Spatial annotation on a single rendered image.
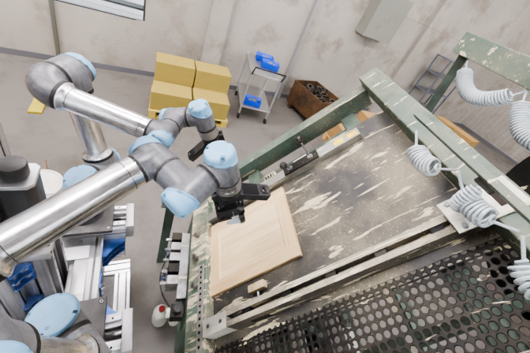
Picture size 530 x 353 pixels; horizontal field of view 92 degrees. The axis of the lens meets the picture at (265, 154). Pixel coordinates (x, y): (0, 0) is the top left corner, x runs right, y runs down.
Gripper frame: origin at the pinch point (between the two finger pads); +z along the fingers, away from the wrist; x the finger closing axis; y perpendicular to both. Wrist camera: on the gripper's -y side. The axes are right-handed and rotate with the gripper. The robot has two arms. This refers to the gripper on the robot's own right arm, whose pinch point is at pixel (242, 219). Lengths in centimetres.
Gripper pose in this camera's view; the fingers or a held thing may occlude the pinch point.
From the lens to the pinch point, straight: 88.6
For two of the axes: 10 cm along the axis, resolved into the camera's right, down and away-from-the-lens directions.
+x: 2.9, 7.1, -6.4
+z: 0.3, 6.6, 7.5
